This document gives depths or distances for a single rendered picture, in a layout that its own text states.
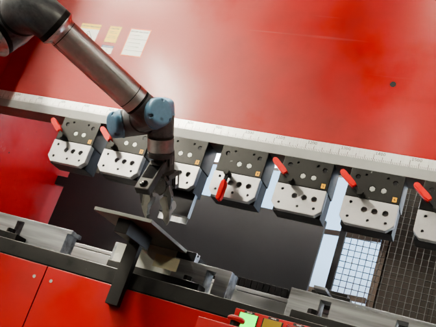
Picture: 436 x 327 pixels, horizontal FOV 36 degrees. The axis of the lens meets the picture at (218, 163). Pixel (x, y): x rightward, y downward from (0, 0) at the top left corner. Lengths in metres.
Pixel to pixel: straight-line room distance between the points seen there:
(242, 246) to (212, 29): 0.80
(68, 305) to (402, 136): 1.04
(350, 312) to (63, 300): 0.79
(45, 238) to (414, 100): 1.20
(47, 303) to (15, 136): 0.93
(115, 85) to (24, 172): 1.19
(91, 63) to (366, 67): 0.85
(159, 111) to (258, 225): 0.95
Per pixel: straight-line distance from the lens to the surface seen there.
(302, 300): 1.83
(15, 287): 2.05
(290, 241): 2.46
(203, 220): 2.58
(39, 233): 2.22
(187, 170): 2.05
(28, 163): 2.80
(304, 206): 1.90
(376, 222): 1.85
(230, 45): 2.24
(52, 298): 1.98
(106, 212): 1.82
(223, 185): 1.95
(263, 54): 2.18
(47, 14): 1.63
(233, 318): 1.48
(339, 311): 1.81
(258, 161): 1.99
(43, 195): 2.91
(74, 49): 1.64
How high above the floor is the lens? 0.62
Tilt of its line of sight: 19 degrees up
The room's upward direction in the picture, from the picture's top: 19 degrees clockwise
